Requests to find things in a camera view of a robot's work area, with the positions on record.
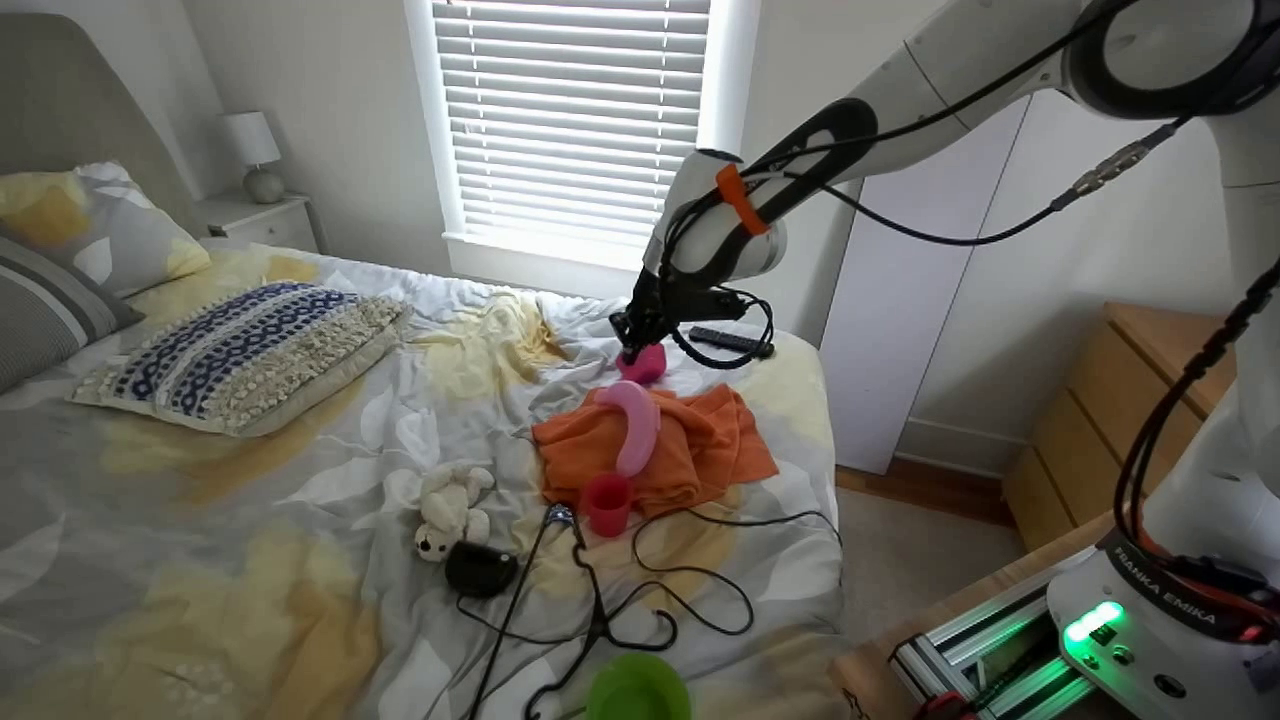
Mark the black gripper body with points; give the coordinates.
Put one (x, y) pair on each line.
(674, 297)

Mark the pink curved tube toy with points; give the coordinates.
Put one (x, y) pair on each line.
(643, 426)

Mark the small red plastic cup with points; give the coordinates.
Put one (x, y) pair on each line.
(610, 504)

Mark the white Franka Panda arm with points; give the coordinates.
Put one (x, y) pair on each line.
(961, 53)

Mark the magenta and blue toy ball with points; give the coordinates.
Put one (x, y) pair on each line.
(650, 371)

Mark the black remote control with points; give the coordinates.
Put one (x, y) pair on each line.
(746, 345)

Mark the orange cloth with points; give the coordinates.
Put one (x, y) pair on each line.
(713, 446)

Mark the white window blind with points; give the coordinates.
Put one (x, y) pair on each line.
(572, 123)

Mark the white wardrobe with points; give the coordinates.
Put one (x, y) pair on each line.
(892, 333)

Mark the white plush toy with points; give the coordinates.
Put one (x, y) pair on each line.
(445, 512)

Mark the black power adapter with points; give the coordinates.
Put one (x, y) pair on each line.
(482, 568)

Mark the green plastic bowl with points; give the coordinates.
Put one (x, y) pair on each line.
(637, 690)

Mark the white nightstand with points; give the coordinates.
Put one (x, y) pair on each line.
(262, 225)

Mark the blue patterned knitted cushion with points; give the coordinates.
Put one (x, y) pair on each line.
(241, 355)

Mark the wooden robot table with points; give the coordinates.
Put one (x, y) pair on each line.
(933, 624)

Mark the small white table lamp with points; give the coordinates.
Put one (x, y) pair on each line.
(253, 146)

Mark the bed with floral duvet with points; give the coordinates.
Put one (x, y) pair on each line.
(200, 535)

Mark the light wooden dresser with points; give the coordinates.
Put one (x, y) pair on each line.
(1134, 400)

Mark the yellow and grey pillow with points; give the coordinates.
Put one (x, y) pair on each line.
(121, 225)

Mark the grey striped pillow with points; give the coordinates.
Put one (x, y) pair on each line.
(46, 304)

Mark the grey upholstered headboard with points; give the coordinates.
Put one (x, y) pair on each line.
(64, 93)

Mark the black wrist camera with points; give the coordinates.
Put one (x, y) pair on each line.
(713, 304)

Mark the aluminium mounting frame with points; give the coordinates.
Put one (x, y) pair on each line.
(984, 662)

